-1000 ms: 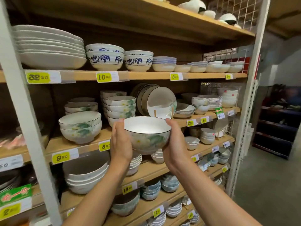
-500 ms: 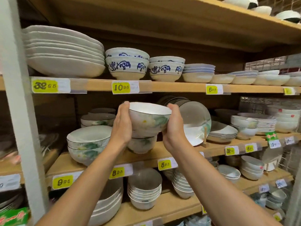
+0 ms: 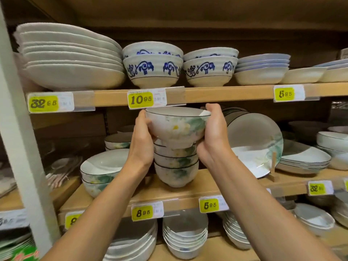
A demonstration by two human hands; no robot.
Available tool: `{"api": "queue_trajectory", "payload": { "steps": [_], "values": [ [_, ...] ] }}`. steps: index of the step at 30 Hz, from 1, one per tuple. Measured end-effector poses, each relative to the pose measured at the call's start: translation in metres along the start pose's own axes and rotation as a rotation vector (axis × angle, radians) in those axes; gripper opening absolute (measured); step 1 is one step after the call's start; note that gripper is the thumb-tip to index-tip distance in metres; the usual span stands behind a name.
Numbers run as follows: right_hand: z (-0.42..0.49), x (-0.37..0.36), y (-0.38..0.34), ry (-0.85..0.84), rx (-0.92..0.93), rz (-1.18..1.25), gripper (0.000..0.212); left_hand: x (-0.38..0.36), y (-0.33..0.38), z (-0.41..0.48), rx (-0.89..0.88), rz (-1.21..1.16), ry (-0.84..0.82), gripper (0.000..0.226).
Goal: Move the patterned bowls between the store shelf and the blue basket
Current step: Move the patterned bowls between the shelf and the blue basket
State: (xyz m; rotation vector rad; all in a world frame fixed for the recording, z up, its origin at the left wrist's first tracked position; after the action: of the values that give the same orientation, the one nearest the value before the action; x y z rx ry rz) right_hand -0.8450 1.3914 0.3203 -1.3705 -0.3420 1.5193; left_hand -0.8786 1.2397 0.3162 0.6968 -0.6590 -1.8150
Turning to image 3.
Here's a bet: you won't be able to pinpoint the stack of large white dishes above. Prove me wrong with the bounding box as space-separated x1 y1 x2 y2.
13 22 126 90

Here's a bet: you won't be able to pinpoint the white price tag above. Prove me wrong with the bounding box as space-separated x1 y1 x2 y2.
0 209 29 231

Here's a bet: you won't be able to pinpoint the row of black-rimmed floral plates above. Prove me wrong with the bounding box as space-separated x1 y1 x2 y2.
221 107 284 179

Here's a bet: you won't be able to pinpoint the person's right forearm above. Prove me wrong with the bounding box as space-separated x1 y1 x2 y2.
209 154 340 261

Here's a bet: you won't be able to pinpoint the wooden plate rack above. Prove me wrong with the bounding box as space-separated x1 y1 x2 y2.
266 152 281 182

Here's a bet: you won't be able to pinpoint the stack of pale green plates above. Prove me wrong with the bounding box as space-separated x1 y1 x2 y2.
0 232 36 261

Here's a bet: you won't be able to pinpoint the bundle of pink ceramic spoons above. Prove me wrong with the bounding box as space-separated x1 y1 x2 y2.
46 156 83 189

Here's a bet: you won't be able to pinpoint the blue patterned white bowl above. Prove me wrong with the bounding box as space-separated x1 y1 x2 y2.
183 55 239 87
122 41 184 59
183 47 239 62
123 53 184 89

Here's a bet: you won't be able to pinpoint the stack of large white bowls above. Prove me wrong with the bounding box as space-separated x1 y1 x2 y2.
103 219 158 261

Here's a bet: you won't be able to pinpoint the green sign price tag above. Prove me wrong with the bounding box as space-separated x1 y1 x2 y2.
12 246 40 261

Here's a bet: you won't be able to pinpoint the person's left forearm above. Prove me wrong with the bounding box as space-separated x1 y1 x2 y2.
41 165 153 261

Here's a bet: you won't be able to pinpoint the person's right hand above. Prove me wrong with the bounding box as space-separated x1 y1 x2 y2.
196 103 234 170

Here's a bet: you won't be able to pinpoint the person's left hand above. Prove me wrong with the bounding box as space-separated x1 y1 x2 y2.
126 109 155 174

